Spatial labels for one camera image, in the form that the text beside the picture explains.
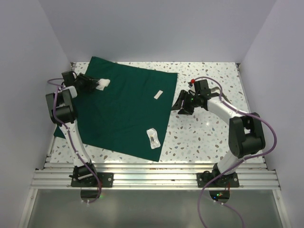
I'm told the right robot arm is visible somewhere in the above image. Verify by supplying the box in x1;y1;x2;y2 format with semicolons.
171;77;266;187

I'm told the aluminium mounting rail frame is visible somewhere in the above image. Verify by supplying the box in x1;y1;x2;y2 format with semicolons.
18;62;291;228

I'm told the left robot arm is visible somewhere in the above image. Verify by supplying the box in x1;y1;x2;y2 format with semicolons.
46;71;102;189

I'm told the small white paper packet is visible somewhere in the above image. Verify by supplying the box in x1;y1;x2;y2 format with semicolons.
154;90;163;100

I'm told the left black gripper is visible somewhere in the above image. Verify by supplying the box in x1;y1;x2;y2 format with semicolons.
75;73;99;92

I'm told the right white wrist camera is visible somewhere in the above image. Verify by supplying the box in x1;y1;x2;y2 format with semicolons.
188;79;196;92

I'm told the metal instrument tray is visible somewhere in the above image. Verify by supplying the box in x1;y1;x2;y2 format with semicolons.
210;86;224;97

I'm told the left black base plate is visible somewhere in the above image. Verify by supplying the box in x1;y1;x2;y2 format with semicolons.
70;172;114;188

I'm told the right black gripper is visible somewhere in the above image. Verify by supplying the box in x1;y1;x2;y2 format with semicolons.
171;90;200;115

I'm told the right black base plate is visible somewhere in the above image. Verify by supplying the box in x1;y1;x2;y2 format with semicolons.
196;171;240;188

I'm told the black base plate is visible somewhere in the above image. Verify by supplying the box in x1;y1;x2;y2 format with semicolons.
70;172;114;188
196;171;240;188

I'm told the clear plastic blister pack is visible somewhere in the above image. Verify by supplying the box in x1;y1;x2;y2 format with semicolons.
146;128;161;149

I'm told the green surgical cloth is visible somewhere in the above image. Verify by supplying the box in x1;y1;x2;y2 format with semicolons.
52;55;179;162

